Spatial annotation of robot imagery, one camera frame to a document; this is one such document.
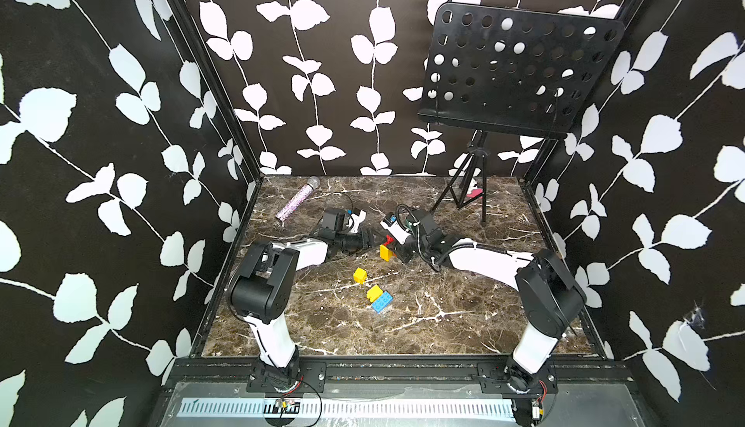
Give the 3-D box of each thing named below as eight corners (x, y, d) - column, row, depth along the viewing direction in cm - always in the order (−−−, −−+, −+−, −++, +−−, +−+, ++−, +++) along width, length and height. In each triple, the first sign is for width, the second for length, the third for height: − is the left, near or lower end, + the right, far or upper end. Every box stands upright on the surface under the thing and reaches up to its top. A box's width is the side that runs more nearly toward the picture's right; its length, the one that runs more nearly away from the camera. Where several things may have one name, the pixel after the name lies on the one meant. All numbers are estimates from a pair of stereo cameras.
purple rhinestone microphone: (278, 220, 108) (276, 215, 105) (313, 180, 122) (312, 175, 119) (286, 223, 107) (283, 218, 104) (320, 183, 121) (319, 177, 118)
